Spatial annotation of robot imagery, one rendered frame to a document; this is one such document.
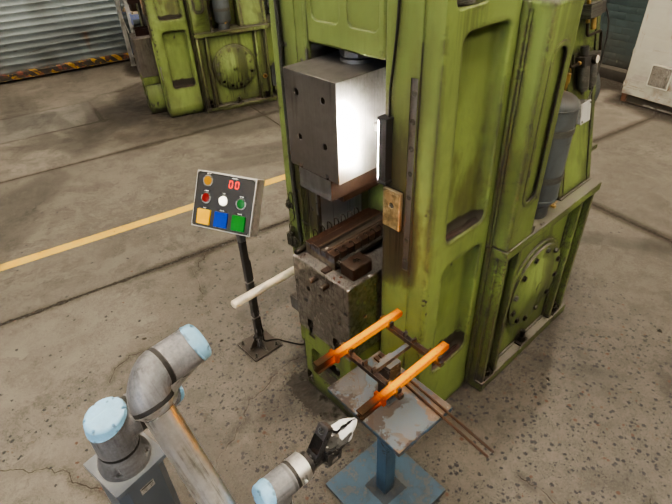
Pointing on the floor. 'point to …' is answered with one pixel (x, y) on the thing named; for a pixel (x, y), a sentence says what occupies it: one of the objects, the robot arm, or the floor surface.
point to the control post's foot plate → (260, 346)
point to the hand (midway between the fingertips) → (353, 419)
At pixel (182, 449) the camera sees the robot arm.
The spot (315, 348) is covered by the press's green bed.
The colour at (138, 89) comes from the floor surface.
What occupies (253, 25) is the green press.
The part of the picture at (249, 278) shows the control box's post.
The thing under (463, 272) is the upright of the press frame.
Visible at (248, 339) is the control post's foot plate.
